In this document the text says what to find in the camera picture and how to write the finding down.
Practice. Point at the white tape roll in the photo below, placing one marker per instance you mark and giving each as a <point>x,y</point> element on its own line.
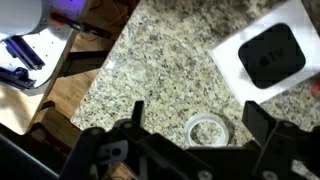
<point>190,128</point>

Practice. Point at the black clamp bar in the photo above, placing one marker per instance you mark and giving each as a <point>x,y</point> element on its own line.
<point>25,53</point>
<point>16,78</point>

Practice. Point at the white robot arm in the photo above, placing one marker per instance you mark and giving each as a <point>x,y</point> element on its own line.
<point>23,13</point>

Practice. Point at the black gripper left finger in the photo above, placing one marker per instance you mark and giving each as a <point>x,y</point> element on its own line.
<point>83,150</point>

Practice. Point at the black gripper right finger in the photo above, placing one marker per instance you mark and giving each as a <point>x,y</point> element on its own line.
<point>283,150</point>

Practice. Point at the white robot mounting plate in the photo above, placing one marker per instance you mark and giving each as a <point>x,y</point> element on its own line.
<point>53,50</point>

